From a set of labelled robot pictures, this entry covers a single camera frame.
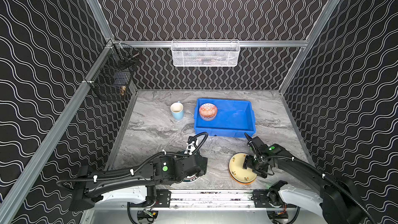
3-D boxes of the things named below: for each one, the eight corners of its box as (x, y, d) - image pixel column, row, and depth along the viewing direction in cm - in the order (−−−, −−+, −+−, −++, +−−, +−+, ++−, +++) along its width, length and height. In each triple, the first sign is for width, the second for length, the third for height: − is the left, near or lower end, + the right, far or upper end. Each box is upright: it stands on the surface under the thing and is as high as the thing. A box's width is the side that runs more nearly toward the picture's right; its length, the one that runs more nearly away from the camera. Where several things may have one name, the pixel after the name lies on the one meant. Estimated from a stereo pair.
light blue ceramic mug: (171, 121, 105) (169, 112, 97) (173, 110, 111) (171, 101, 104) (184, 121, 105) (182, 112, 97) (184, 110, 111) (183, 101, 103)
